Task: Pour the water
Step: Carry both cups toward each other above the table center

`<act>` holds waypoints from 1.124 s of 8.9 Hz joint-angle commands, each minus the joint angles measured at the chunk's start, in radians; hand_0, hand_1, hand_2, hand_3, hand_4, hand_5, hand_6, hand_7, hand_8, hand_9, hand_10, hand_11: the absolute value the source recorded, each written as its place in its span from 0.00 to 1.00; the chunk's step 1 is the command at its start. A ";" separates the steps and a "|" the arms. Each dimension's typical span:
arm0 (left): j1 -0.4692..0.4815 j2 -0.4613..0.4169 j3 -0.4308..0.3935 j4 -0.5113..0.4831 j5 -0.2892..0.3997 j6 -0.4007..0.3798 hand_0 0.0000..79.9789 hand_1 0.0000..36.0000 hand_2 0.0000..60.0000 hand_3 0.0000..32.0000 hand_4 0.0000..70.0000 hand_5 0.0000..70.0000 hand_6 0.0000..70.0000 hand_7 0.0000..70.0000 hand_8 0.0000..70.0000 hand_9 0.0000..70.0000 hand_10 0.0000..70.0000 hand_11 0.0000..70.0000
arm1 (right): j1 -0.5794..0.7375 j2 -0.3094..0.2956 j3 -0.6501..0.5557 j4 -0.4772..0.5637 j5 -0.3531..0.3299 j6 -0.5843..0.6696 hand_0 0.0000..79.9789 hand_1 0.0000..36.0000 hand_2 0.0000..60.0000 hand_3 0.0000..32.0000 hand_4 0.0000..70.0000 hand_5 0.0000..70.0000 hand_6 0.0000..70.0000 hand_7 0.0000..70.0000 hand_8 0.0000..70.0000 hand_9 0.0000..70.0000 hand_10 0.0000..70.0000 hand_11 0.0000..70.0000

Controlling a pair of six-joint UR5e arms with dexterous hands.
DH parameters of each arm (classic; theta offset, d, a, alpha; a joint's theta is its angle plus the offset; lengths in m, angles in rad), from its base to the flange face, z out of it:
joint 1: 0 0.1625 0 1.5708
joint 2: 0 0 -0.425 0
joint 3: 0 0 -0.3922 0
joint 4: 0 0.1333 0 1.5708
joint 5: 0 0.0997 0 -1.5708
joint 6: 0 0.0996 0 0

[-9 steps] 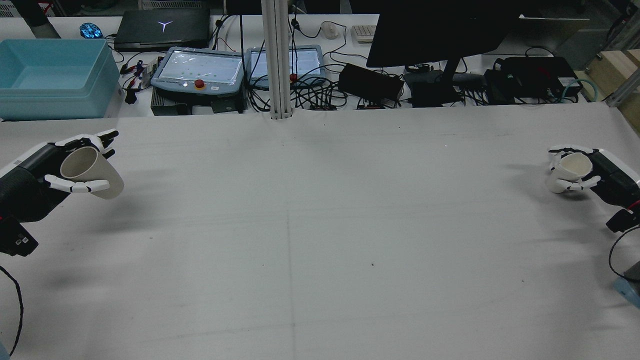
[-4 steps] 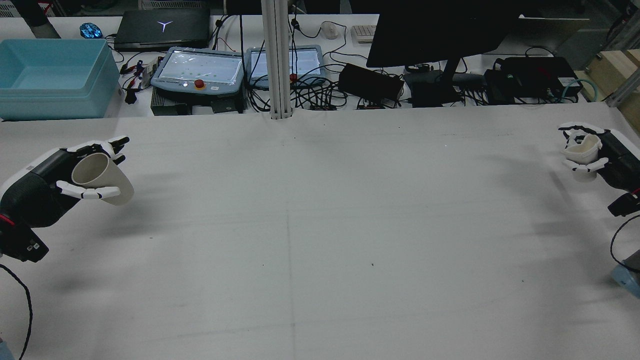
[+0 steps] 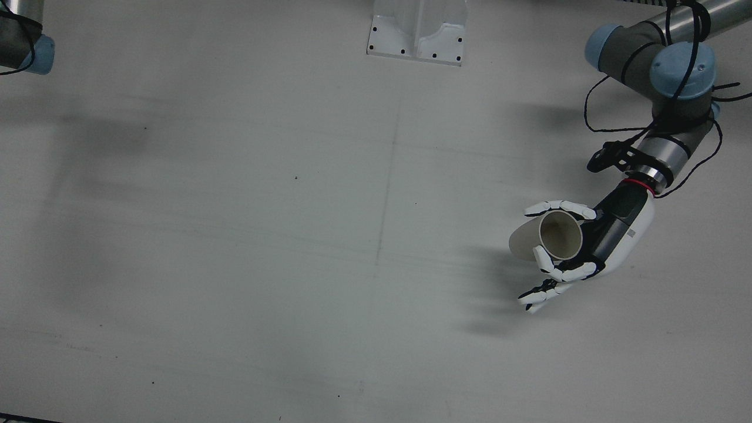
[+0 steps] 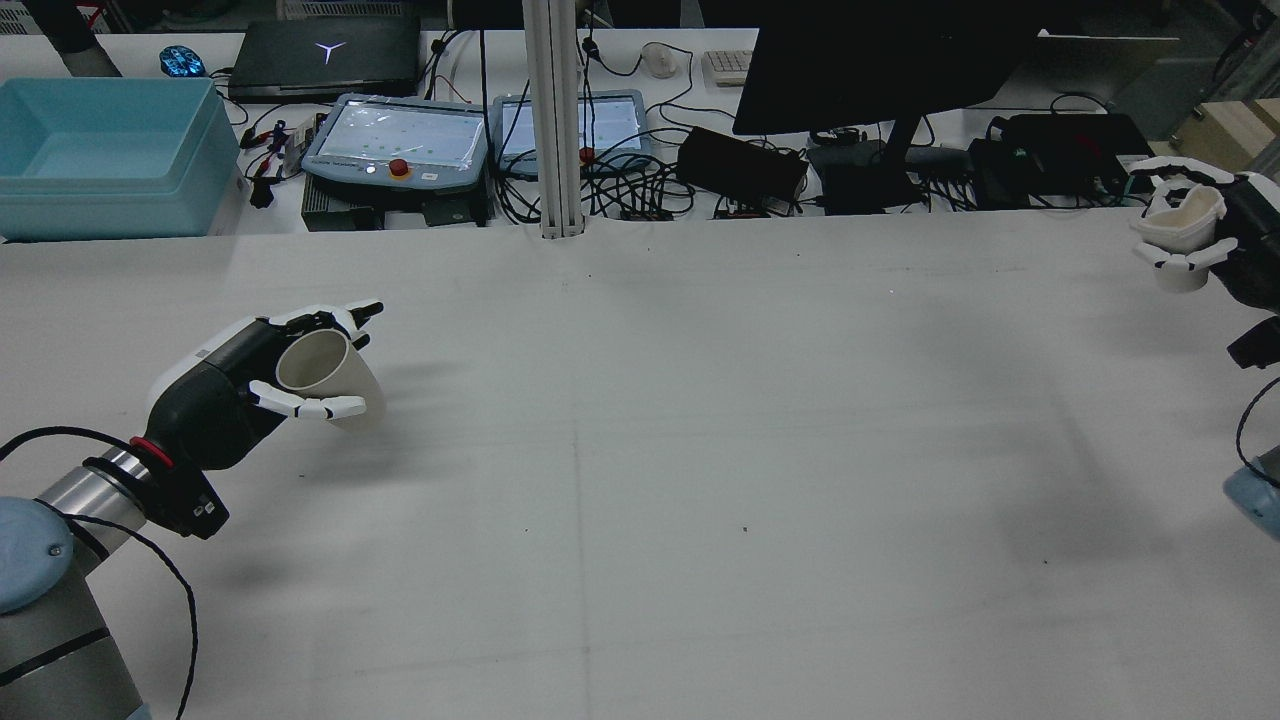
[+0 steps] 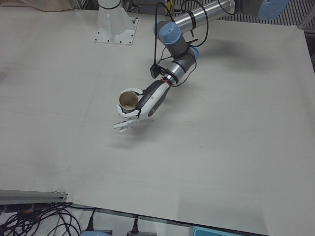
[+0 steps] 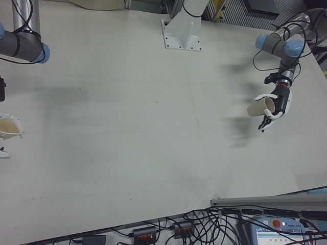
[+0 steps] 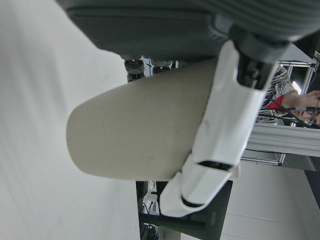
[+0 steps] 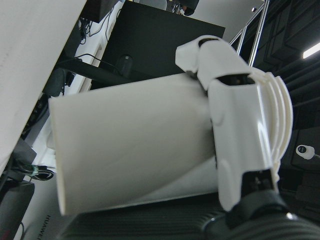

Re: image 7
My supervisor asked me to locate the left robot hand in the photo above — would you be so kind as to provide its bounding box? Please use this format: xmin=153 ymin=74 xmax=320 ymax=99
xmin=54 ymin=0 xmax=320 ymax=218

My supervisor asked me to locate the beige thick-walled cup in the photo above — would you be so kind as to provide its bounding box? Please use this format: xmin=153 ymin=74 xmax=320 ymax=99
xmin=66 ymin=57 xmax=218 ymax=182

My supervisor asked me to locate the person in patterned sweater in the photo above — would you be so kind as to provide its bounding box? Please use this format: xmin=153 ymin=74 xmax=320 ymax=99
xmin=256 ymin=65 xmax=320 ymax=130

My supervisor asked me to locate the black computer monitor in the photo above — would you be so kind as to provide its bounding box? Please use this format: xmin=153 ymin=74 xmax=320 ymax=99
xmin=136 ymin=178 xmax=233 ymax=240

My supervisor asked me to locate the aluminium profile post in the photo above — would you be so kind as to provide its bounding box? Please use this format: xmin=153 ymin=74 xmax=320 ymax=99
xmin=241 ymin=123 xmax=320 ymax=166

